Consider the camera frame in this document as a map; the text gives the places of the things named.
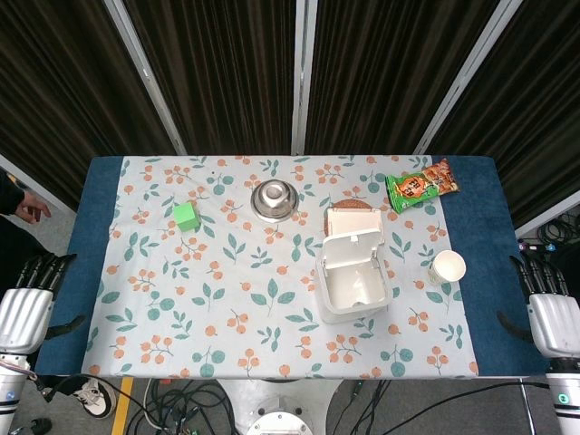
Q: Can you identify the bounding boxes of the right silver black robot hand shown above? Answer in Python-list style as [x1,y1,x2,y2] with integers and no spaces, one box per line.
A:
[496,255,580,363]

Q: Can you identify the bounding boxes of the bystander bare hand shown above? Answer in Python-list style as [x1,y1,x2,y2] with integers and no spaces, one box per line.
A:
[15,189,53,224]

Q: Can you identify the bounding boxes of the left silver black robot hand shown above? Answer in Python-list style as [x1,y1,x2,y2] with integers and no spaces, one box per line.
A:
[0,252,87,359]

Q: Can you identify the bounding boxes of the white paper cup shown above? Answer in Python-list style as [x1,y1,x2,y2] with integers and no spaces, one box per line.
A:
[427,249,468,285]

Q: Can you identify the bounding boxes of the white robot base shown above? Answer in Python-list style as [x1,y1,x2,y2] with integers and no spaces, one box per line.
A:
[217,378,345,435]

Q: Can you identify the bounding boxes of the white plastic bin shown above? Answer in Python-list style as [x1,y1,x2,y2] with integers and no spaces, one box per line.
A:
[314,207,393,325]

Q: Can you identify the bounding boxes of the floral print tablecloth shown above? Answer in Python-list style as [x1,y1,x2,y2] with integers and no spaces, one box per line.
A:
[81,155,480,380]

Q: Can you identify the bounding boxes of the bystander dark clothing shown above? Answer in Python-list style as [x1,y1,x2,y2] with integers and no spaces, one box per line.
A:
[0,169,69,291]

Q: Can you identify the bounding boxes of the black power strip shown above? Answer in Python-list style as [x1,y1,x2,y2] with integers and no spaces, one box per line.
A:
[517,241,561,254]

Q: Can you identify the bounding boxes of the blue table cover cloth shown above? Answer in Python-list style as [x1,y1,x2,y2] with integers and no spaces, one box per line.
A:
[34,155,547,377]

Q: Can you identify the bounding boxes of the white black sneaker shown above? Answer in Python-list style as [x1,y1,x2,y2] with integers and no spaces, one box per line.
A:
[72,378,114,419]

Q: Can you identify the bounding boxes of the black shoe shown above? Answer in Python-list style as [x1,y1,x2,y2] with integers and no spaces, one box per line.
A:
[0,417,53,435]

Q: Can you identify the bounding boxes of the dark pleated curtain panel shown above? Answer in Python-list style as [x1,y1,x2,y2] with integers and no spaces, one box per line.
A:
[0,0,181,210]
[123,0,299,156]
[424,0,580,228]
[304,0,503,156]

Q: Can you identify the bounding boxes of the green cube block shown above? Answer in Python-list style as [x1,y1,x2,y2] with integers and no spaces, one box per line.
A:
[173,201,201,233]

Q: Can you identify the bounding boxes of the green orange snack bag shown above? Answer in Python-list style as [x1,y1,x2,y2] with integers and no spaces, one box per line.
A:
[384,157,461,215]

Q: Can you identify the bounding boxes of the round brown woven coaster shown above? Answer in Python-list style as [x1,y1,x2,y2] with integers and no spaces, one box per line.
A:
[333,198,372,213]

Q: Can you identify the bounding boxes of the upturned stainless steel bowl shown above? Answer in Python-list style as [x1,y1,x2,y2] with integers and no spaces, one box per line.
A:
[250,179,300,223]

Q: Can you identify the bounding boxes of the silver partition frame post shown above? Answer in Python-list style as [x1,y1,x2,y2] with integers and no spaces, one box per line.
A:
[101,0,189,157]
[412,0,527,156]
[291,0,317,156]
[514,188,580,237]
[0,152,77,214]

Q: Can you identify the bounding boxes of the coiled black cables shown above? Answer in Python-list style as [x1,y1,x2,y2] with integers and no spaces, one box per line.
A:
[536,211,580,248]

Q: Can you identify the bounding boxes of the long black cable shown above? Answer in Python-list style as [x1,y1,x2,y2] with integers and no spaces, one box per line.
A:
[348,379,552,435]

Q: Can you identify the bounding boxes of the black floor cable bundle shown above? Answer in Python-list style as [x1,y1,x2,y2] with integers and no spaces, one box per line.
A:
[125,378,255,435]

